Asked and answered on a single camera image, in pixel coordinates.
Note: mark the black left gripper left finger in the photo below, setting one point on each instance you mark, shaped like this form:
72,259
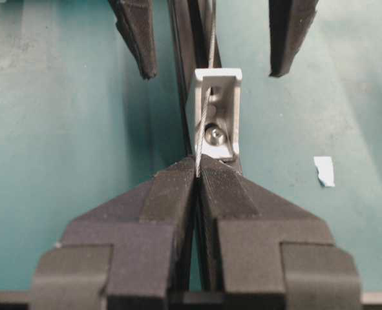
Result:
126,253

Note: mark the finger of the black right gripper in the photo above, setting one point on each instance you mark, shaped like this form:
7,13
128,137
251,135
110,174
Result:
134,21
289,22

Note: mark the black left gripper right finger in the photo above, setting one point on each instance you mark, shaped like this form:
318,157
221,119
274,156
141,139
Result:
265,252

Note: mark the silver metal corner fitting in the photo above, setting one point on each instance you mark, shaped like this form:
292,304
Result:
223,109

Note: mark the silver fitting screw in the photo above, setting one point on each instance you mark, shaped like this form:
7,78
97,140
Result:
215,136

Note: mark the white tape piece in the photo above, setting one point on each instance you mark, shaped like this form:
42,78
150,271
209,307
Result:
325,170

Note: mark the black aluminium rail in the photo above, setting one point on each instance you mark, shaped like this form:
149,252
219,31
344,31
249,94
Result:
195,46

